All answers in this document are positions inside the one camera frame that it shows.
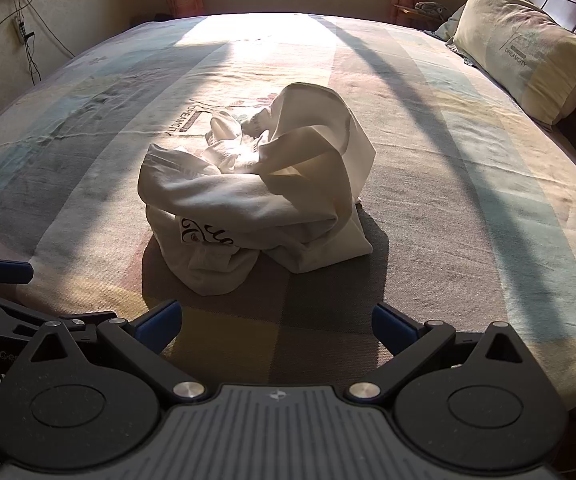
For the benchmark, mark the white printed long-sleeve shirt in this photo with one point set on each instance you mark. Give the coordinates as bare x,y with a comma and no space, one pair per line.
248,195

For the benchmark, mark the cream printed pillow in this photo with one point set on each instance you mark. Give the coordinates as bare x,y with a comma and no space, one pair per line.
527,45

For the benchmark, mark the grey rumpled cloth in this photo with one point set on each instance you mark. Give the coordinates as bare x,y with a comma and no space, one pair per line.
430,8

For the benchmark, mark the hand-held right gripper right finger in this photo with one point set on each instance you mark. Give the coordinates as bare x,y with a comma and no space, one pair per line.
392,330

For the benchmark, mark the wooden nightstand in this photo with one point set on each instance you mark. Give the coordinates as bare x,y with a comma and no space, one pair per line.
407,15

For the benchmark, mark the white wall power strip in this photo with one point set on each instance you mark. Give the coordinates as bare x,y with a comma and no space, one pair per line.
19,29

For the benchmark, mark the pastel checked bed sheet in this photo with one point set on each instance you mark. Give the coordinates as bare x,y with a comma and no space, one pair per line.
442,185

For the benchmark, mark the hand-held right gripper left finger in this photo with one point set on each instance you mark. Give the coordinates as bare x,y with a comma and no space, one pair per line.
160,325

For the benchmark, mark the blue-grey pillow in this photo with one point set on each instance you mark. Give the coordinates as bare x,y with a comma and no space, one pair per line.
452,30

